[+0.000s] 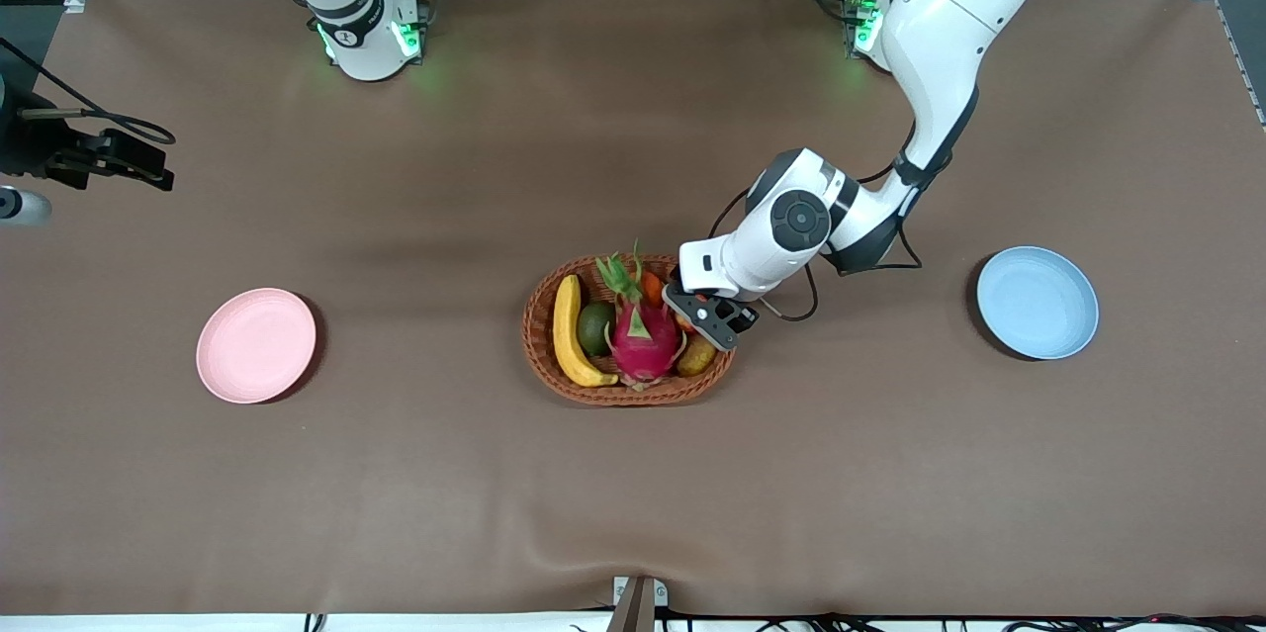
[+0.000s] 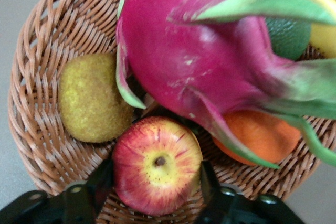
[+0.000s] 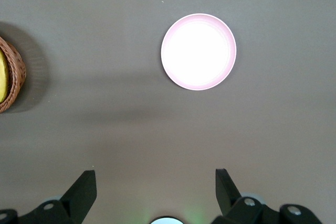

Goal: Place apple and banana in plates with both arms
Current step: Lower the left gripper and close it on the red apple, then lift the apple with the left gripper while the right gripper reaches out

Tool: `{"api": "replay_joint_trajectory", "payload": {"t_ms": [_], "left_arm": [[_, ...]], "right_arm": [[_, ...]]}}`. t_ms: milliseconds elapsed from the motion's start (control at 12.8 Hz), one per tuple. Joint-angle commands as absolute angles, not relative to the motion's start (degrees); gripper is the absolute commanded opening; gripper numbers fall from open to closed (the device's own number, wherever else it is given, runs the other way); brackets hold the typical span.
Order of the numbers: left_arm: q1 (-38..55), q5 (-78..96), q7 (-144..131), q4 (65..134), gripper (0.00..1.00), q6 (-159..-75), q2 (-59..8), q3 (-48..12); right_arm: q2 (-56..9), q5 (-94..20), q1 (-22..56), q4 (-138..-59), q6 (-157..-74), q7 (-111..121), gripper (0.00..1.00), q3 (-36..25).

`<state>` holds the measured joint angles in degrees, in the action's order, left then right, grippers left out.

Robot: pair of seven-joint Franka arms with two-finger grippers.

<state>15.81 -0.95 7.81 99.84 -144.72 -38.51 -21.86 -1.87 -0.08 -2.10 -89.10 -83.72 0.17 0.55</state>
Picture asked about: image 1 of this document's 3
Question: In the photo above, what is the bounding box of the yellow banana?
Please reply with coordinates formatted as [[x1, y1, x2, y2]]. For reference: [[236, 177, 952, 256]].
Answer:
[[552, 274, 620, 389]]

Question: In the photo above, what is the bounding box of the brown wicker basket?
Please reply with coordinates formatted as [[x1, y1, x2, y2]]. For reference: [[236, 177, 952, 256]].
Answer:
[[522, 253, 738, 407]]

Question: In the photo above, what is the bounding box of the brown table cloth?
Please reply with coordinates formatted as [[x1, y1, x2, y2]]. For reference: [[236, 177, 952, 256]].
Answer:
[[0, 0, 1266, 618]]

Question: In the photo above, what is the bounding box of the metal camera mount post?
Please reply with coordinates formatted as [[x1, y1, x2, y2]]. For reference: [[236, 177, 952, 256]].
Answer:
[[605, 576, 670, 632]]

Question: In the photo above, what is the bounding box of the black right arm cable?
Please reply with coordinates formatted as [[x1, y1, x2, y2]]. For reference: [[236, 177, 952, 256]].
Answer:
[[0, 37, 177, 146]]

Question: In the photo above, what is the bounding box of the pink round plate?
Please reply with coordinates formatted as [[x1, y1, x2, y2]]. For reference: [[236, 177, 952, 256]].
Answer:
[[195, 288, 317, 406]]

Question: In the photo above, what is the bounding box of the green avocado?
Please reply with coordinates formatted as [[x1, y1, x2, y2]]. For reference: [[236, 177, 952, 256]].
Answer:
[[577, 301, 616, 358]]

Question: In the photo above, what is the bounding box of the pink dragon fruit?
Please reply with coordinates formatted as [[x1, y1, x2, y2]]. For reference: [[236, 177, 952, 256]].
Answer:
[[594, 241, 689, 392]]

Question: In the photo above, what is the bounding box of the brown yellow kiwi fruit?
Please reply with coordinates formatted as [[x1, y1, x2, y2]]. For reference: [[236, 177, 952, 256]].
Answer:
[[677, 333, 718, 378]]

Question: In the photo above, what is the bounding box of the blue round plate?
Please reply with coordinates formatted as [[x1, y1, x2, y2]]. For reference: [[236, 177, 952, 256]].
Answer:
[[976, 246, 1100, 361]]

